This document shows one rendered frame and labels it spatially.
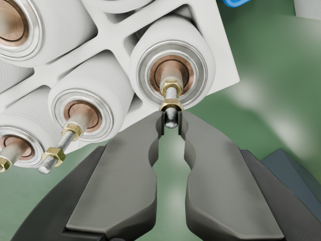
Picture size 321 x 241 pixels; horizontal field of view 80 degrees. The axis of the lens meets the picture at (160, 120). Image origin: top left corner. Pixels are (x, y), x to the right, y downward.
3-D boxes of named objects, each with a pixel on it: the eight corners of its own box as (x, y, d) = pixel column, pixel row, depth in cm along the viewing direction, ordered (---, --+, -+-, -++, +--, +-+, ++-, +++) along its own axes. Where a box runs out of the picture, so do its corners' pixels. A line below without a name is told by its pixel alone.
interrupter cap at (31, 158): (21, 170, 30) (18, 173, 30) (-21, 134, 27) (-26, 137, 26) (58, 156, 28) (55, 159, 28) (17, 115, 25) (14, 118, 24)
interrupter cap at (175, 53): (200, 28, 18) (201, 29, 18) (211, 98, 22) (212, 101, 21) (126, 50, 20) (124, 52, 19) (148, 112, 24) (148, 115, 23)
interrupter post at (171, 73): (179, 62, 20) (181, 72, 17) (184, 83, 21) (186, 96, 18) (157, 68, 20) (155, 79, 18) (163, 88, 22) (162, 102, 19)
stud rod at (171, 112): (176, 77, 19) (178, 117, 13) (176, 86, 20) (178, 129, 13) (166, 77, 19) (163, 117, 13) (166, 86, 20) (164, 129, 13)
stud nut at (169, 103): (184, 97, 14) (185, 103, 14) (184, 117, 15) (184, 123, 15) (157, 98, 15) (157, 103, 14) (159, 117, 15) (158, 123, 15)
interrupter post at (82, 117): (71, 109, 24) (58, 124, 21) (88, 104, 23) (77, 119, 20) (80, 125, 25) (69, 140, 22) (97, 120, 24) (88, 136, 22)
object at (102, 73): (85, 52, 38) (26, 91, 22) (131, 38, 36) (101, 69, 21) (106, 96, 42) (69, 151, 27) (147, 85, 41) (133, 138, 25)
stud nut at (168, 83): (182, 79, 18) (182, 82, 17) (181, 96, 18) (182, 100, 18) (160, 80, 18) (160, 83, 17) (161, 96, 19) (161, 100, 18)
